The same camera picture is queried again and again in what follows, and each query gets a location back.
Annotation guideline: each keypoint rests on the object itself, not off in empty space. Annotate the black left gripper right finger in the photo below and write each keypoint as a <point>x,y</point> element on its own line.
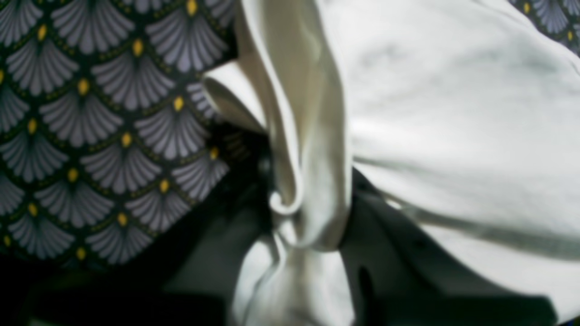
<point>399,276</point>

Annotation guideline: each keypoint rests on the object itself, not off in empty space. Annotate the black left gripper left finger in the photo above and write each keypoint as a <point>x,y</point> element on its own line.
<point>187,277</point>

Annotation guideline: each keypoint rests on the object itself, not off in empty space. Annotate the white T-shirt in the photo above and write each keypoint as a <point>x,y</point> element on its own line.
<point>460,112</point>

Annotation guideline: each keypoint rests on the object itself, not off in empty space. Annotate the fan patterned grey tablecloth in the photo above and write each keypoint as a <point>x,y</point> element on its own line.
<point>107,138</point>

